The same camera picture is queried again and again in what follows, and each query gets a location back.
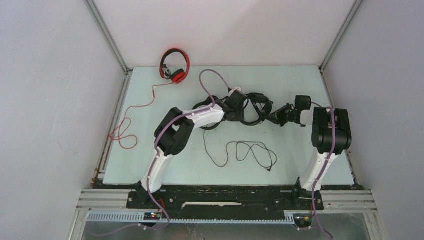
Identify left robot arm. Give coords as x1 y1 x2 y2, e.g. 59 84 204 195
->
136 89 248 208

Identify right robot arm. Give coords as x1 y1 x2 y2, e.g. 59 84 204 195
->
266 95 352 209

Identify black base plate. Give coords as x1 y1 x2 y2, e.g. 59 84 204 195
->
126 185 324 221

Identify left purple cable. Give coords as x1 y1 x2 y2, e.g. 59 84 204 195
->
145 68 233 231

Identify red headphones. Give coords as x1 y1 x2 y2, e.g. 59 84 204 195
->
159 48 191 84

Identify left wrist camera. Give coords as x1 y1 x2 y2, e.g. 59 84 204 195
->
228 87 243 95

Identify aluminium frame rail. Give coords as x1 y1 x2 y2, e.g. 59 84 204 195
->
76 185 378 225

